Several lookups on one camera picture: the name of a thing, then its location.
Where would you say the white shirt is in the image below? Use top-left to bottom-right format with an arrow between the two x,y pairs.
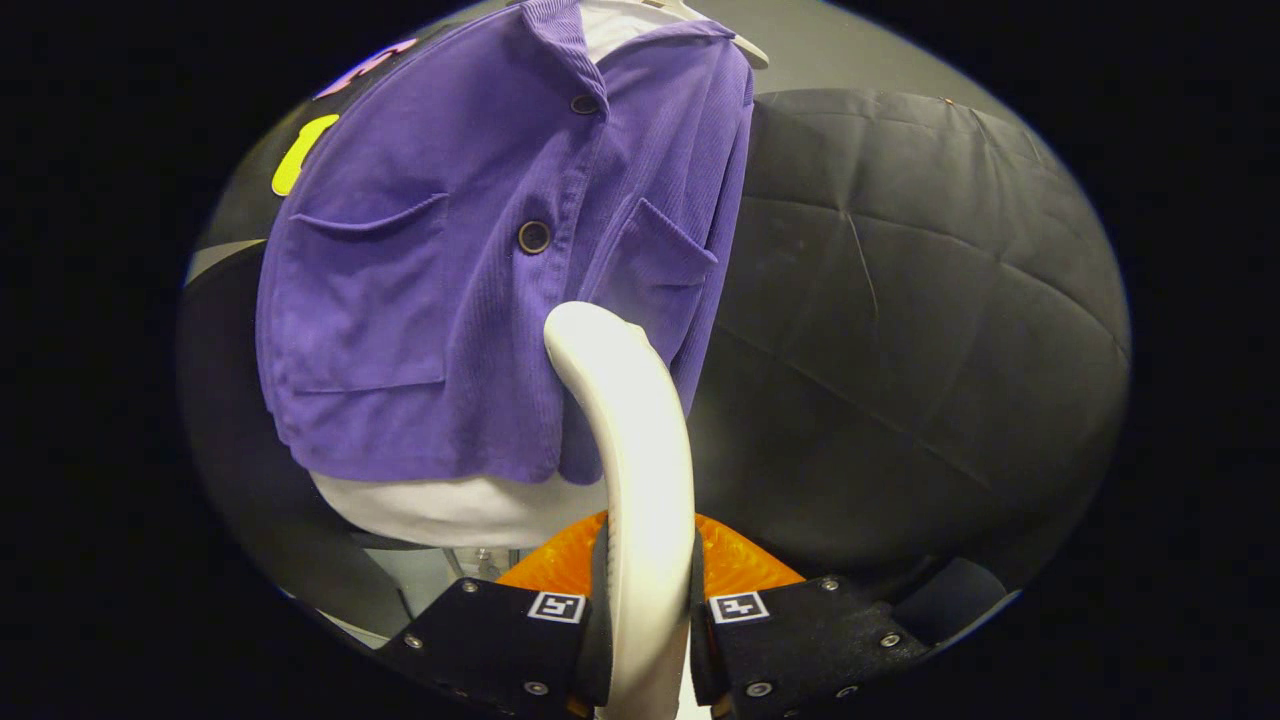
310,0 -> 691,549

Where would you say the white steamer stand base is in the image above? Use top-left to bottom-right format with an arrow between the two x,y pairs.
440,546 -> 521,583

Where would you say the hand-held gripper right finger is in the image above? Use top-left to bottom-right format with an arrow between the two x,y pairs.
690,514 -> 936,720

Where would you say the white garment steamer head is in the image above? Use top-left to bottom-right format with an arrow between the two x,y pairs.
543,300 -> 698,720

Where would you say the purple corduroy jacket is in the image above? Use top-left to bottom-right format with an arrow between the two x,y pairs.
255,0 -> 756,486

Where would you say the white clothes hanger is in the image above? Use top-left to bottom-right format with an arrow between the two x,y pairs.
650,0 -> 771,69

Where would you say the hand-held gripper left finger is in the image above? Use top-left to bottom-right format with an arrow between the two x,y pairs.
378,512 -> 613,720

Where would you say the grey cabinet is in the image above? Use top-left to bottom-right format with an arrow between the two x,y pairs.
185,238 -> 267,287

